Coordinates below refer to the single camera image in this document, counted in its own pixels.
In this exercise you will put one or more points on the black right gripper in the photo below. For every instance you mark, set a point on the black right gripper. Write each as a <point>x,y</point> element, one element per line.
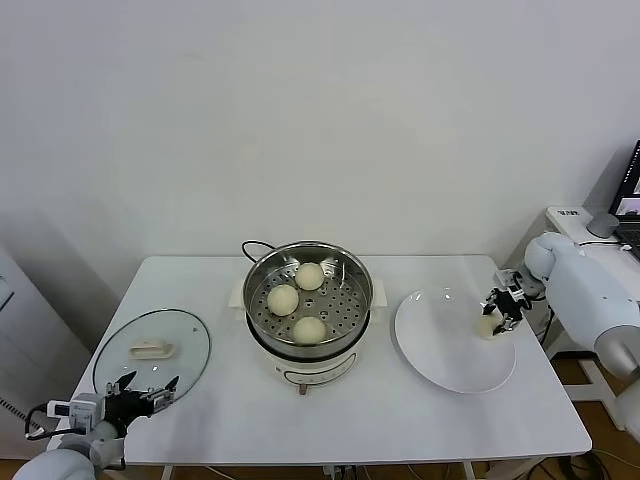
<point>507,302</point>

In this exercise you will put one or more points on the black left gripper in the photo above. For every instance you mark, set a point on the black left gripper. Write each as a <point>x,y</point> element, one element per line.
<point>125,406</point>

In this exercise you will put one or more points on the white steamed baozi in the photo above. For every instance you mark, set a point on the white steamed baozi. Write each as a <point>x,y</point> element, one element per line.
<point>283,300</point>
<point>485,330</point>
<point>308,276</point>
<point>309,331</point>

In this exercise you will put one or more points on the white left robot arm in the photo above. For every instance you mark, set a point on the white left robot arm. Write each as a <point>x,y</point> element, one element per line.
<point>55,462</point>

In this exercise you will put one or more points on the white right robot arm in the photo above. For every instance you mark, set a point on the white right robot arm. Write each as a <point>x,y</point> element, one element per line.
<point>590,295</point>

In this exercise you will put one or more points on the perforated steel steamer basket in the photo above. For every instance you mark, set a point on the perforated steel steamer basket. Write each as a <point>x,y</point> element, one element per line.
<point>350,315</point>

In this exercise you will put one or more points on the white round plate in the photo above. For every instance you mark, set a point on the white round plate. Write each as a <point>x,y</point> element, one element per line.
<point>440,350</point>

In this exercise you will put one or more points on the white table leg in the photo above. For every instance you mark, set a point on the white table leg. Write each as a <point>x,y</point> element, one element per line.
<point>167,473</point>
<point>467,472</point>

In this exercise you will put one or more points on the white side desk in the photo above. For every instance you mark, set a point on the white side desk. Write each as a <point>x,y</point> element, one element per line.
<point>570,220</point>

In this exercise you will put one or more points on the grey round desk gadget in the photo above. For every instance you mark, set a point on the grey round desk gadget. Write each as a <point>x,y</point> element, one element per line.
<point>602,225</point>

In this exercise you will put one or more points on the cream electric cooker base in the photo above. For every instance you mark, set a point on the cream electric cooker base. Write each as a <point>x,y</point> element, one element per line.
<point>310,367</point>

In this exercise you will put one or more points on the black laptop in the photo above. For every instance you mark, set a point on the black laptop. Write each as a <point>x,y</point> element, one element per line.
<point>630,200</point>

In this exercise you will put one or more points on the white power strip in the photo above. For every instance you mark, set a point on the white power strip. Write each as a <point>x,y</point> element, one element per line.
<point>336,470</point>

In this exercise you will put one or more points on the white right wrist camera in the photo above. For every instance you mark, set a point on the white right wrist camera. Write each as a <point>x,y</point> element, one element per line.
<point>512,281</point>

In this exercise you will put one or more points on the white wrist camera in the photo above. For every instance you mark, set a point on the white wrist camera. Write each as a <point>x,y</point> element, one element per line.
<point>512,281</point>
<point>82,409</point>

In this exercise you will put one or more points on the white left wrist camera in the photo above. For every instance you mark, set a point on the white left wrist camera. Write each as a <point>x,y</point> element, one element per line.
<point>82,409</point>

